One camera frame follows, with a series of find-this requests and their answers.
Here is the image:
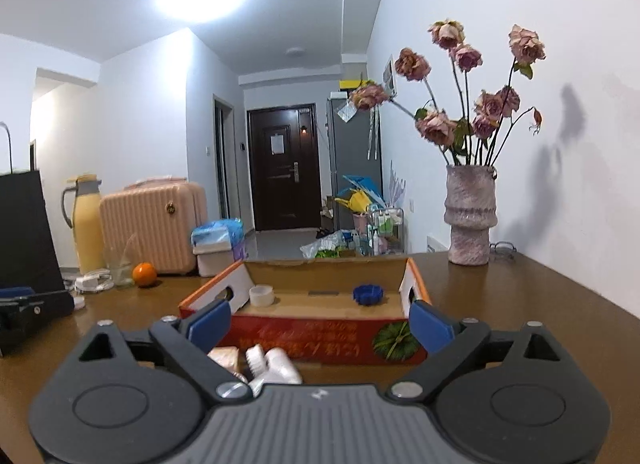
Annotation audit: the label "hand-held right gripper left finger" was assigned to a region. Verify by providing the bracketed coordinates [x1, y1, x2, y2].
[75, 298, 253, 401]

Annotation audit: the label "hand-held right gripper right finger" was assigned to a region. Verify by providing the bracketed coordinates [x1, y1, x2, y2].
[384, 300, 563, 401]

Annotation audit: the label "beige cube box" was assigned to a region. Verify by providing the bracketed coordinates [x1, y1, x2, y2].
[207, 346, 248, 382]

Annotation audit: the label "white squeeze tube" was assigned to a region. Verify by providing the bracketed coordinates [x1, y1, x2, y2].
[245, 345, 303, 397]

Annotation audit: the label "red cardboard box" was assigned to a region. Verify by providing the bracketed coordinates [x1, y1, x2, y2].
[178, 256, 432, 366]

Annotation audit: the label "black paper bag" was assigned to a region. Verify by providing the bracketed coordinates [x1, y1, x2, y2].
[0, 123, 67, 295]

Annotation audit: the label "white small bin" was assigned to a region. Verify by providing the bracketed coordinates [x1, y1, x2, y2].
[192, 243, 236, 278]

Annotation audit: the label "blue ribbed cap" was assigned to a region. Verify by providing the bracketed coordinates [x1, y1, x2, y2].
[352, 285, 385, 305]

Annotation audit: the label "clear drinking glass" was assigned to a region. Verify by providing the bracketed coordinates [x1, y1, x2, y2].
[105, 234, 136, 288]

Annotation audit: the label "orange fruit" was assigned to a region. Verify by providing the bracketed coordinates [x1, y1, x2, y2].
[132, 262, 159, 289]

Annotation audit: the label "yellow thermos jug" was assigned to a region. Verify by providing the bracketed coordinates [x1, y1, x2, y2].
[61, 175, 106, 275]

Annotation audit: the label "blue tissue pack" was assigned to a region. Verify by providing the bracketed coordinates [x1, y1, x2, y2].
[191, 219, 246, 251]

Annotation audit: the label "pink ribbed suitcase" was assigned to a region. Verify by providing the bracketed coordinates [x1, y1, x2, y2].
[99, 179, 208, 277]

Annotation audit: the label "pink textured vase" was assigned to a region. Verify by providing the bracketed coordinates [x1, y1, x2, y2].
[445, 164, 498, 266]

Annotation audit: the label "plastic bag with greens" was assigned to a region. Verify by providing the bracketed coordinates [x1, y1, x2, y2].
[300, 231, 357, 259]

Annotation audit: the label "purple lavender bunch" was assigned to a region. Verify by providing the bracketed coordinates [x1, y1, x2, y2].
[387, 161, 408, 207]

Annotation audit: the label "yellow watering can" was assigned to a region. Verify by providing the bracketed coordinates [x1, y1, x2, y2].
[334, 189, 373, 212]

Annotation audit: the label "blue plastic item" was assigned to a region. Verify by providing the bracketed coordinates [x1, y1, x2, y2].
[342, 175, 386, 205]

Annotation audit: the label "dark brown entrance door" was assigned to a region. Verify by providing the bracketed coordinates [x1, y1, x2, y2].
[246, 104, 322, 232]

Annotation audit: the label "grey refrigerator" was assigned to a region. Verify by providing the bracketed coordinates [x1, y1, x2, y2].
[326, 88, 383, 229]

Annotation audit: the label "dried pink roses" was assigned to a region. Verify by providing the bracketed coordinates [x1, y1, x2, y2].
[349, 18, 546, 167]

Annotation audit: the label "white charger with cable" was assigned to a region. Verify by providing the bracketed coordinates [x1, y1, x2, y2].
[72, 269, 113, 311]

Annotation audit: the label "white wire rack cart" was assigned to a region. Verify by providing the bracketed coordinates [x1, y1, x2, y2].
[367, 209, 405, 257]

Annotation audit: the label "grey interior door frame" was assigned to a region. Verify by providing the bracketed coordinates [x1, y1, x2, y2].
[212, 94, 236, 222]

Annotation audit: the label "framed wall picture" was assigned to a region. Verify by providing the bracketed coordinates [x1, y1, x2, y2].
[382, 54, 398, 97]

